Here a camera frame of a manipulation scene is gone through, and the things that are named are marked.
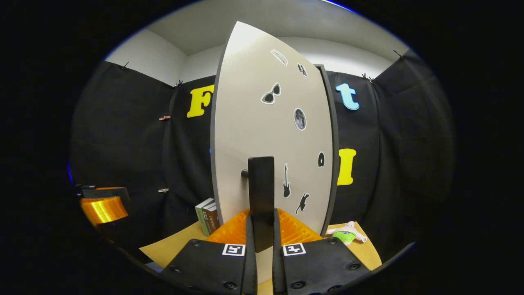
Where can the brown book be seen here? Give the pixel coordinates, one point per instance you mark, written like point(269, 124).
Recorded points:
point(213, 221)

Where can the grey cabinet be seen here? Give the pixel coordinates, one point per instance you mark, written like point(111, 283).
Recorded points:
point(335, 164)

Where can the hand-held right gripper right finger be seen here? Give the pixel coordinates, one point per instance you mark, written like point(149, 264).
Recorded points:
point(278, 266)

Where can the green book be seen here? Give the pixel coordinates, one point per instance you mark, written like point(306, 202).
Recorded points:
point(201, 219)

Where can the row of black cloth clips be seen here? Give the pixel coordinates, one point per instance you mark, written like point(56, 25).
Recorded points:
point(179, 84)

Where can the black backdrop cloth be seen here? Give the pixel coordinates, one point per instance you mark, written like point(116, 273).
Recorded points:
point(123, 143)

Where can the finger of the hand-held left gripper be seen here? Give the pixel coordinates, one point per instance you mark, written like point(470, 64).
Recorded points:
point(104, 209)
point(106, 192)

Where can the beige cabinet door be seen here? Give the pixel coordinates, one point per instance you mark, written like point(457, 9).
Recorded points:
point(245, 123)

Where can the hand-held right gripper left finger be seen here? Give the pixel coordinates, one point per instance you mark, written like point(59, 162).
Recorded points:
point(250, 262)

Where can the pink and green plush toy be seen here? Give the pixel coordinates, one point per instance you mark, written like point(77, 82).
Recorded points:
point(346, 234)

